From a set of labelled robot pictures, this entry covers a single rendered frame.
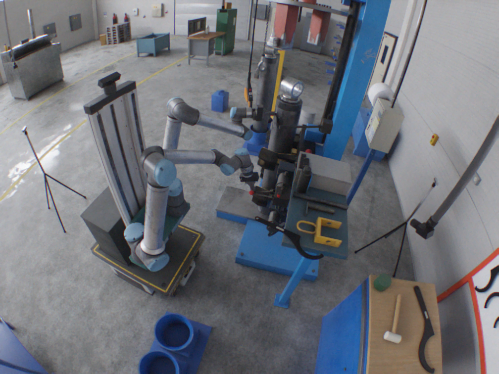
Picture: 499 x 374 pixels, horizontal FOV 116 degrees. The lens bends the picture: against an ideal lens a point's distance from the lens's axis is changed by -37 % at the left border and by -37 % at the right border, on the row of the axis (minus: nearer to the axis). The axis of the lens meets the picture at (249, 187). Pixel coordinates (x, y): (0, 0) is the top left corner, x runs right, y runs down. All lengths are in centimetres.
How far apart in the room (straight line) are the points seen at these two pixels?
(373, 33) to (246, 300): 241
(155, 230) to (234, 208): 154
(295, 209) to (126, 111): 120
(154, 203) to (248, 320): 147
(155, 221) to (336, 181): 121
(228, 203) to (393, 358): 223
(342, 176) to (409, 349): 125
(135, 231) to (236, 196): 157
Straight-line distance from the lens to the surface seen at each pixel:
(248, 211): 274
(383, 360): 155
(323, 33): 200
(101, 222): 195
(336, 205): 171
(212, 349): 226
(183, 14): 1407
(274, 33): 174
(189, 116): 158
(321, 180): 176
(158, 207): 125
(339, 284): 269
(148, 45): 962
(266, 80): 330
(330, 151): 211
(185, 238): 232
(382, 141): 233
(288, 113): 196
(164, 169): 112
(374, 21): 182
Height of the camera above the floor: 223
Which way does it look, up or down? 44 degrees down
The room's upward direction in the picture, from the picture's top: 8 degrees clockwise
